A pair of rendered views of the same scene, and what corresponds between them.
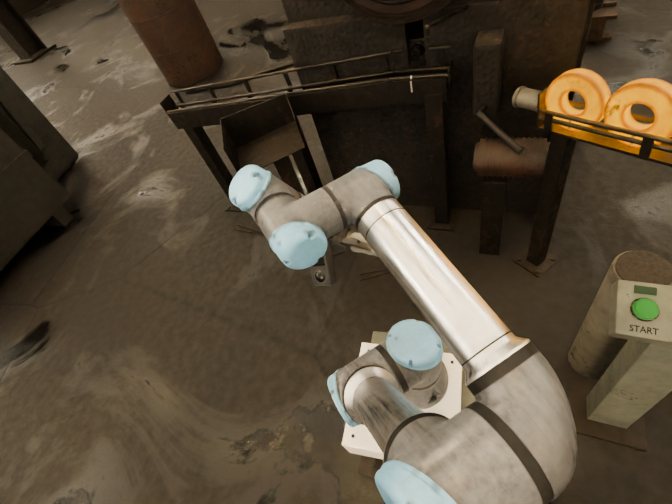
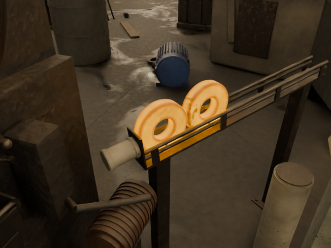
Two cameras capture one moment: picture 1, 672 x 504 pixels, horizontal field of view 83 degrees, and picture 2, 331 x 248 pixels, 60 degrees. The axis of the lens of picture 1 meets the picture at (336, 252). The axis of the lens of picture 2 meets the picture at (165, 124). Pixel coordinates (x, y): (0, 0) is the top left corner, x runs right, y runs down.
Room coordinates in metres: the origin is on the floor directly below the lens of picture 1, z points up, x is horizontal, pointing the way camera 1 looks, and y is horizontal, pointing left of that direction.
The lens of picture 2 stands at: (0.92, -0.10, 1.14)
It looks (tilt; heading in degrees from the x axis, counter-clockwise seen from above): 33 degrees down; 254
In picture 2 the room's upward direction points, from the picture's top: straight up
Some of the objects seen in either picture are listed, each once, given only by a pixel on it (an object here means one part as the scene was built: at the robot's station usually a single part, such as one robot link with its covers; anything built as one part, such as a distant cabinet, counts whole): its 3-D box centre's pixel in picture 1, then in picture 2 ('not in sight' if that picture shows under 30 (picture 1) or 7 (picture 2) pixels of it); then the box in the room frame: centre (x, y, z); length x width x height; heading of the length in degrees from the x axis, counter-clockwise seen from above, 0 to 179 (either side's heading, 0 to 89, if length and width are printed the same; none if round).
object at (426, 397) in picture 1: (417, 371); not in sight; (0.36, -0.07, 0.43); 0.15 x 0.15 x 0.10
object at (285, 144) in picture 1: (290, 193); not in sight; (1.29, 0.08, 0.36); 0.26 x 0.20 x 0.72; 88
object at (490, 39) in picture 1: (487, 74); (42, 170); (1.06, -0.66, 0.68); 0.11 x 0.08 x 0.24; 143
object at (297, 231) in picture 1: (300, 226); not in sight; (0.43, 0.04, 0.96); 0.11 x 0.11 x 0.08; 12
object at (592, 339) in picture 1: (611, 323); (276, 226); (0.35, -0.63, 0.26); 0.12 x 0.12 x 0.52
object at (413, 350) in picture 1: (412, 353); not in sight; (0.36, -0.07, 0.54); 0.13 x 0.12 x 0.14; 102
